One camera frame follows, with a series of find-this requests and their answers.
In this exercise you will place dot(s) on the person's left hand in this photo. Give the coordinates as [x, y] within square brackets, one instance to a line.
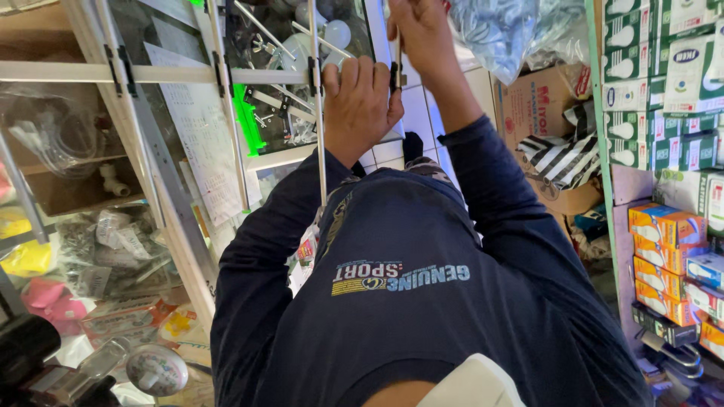
[356, 118]

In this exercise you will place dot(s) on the person's right hand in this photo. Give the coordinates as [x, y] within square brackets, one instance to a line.
[421, 34]

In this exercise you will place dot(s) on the person's right fingers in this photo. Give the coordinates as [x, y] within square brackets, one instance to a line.
[402, 22]

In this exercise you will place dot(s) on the silver screwdriver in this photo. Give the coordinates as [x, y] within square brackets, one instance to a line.
[398, 62]

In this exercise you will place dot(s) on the aluminium rod rack frame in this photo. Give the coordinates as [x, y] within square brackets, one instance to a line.
[169, 73]

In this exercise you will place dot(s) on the clear bag of blue parts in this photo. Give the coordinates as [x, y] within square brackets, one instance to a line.
[509, 34]

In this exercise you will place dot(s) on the black sock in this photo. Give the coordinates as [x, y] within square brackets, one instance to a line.
[413, 147]

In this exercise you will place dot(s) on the brown cardboard carton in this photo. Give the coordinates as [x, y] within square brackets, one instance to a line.
[531, 96]

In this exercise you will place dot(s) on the bright green plastic part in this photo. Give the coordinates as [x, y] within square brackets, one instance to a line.
[249, 121]

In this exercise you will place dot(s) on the black white striped bag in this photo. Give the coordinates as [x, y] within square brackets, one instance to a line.
[563, 158]

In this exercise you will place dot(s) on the white printed paper sheet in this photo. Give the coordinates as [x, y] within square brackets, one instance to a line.
[198, 130]

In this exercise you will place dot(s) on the stack of green white boxes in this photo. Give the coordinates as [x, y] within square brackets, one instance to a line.
[667, 73]

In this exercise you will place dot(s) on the navy long-sleeve shirt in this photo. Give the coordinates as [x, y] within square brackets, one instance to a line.
[430, 294]

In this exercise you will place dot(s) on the stack of orange bulb boxes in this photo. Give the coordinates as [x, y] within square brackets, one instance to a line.
[667, 265]

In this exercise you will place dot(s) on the coil of clear tubing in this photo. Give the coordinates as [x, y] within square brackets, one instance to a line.
[54, 135]

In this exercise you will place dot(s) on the heap of clear hardware bags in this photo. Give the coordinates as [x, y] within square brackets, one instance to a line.
[113, 248]

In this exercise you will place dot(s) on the long black box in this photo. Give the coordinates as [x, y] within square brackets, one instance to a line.
[664, 325]

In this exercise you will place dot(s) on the white round patterned lid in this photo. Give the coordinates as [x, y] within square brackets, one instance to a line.
[156, 370]

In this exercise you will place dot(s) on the silver padlock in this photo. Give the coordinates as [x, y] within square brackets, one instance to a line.
[676, 356]

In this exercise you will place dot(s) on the yellow plastic bag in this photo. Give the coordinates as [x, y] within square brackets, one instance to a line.
[25, 257]

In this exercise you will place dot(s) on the pink plastic bag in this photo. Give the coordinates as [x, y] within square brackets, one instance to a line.
[54, 302]

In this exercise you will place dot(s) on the black round object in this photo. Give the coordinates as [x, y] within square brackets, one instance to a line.
[25, 347]

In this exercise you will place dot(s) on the white neck mount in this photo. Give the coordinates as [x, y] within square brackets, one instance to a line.
[472, 384]

